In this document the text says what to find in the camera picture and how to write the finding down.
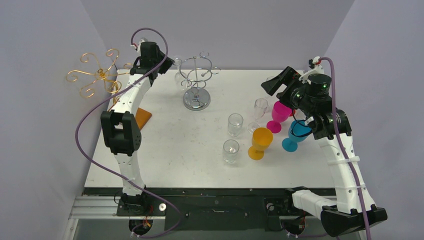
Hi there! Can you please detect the blue wine glass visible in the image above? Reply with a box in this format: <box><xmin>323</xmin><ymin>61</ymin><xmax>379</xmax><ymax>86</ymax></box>
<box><xmin>281</xmin><ymin>120</ymin><xmax>312</xmax><ymax>152</ymax></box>

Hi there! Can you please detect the yellow wine glass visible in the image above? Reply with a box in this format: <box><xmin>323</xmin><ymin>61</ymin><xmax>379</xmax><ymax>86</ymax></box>
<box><xmin>247</xmin><ymin>127</ymin><xmax>274</xmax><ymax>161</ymax></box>

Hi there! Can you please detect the clear ribbed glass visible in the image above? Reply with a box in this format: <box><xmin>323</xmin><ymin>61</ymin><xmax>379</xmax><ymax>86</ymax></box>
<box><xmin>222</xmin><ymin>139</ymin><xmax>240</xmax><ymax>163</ymax></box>

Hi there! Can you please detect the red wine glass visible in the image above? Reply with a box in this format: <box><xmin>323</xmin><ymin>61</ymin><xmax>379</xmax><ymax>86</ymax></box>
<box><xmin>289</xmin><ymin>109</ymin><xmax>296</xmax><ymax>117</ymax></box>

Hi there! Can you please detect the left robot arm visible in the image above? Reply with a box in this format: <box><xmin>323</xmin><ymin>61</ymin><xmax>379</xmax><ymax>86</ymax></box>
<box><xmin>100</xmin><ymin>41</ymin><xmax>174</xmax><ymax>215</ymax></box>

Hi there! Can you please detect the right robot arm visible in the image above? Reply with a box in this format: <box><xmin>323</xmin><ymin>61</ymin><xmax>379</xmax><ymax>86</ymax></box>
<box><xmin>261</xmin><ymin>66</ymin><xmax>388</xmax><ymax>237</ymax></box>

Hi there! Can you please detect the pink wine glass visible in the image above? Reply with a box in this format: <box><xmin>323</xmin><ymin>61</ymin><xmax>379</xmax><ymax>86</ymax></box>
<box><xmin>266</xmin><ymin>101</ymin><xmax>293</xmax><ymax>134</ymax></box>

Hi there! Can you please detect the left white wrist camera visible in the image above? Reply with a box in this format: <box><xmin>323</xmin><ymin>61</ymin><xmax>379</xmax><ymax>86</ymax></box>
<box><xmin>131</xmin><ymin>37</ymin><xmax>148</xmax><ymax>54</ymax></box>

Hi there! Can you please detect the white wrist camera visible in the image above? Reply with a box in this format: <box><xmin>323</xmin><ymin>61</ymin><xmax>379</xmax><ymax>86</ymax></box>
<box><xmin>298</xmin><ymin>56</ymin><xmax>324</xmax><ymax>83</ymax></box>
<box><xmin>131</xmin><ymin>37</ymin><xmax>148</xmax><ymax>54</ymax></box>

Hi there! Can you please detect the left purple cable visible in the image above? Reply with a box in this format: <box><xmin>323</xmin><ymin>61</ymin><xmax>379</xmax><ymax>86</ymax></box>
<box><xmin>74</xmin><ymin>27</ymin><xmax>182</xmax><ymax>239</ymax></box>

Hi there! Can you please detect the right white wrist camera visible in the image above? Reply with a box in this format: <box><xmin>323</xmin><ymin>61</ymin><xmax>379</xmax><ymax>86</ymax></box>
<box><xmin>298</xmin><ymin>56</ymin><xmax>324</xmax><ymax>83</ymax></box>

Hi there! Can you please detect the chrome wire glass rack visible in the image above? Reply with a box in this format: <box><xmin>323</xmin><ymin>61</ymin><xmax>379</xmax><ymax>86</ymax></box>
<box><xmin>178</xmin><ymin>51</ymin><xmax>221</xmax><ymax>112</ymax></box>

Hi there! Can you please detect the gold wire glass rack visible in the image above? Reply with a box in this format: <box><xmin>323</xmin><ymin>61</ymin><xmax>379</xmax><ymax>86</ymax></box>
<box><xmin>65</xmin><ymin>48</ymin><xmax>153</xmax><ymax>131</ymax></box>

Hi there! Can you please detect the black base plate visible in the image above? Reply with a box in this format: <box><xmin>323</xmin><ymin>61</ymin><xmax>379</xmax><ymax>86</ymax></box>
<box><xmin>83</xmin><ymin>187</ymin><xmax>309</xmax><ymax>231</ymax></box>

